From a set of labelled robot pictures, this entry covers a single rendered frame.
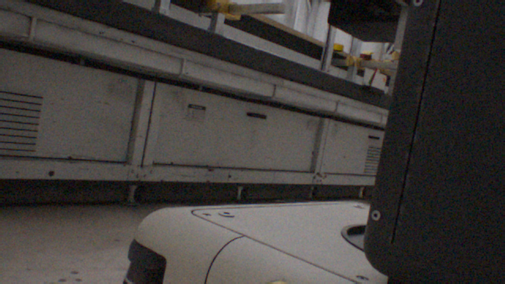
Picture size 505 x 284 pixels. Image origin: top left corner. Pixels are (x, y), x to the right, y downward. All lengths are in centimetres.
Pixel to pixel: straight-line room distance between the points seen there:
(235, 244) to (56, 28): 100
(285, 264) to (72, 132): 130
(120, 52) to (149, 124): 42
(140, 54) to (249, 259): 111
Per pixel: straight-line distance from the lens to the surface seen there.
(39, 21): 140
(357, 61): 251
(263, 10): 164
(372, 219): 47
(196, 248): 58
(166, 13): 158
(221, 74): 179
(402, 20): 70
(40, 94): 165
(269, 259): 53
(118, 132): 181
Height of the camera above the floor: 43
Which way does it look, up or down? 3 degrees down
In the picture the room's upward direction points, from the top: 10 degrees clockwise
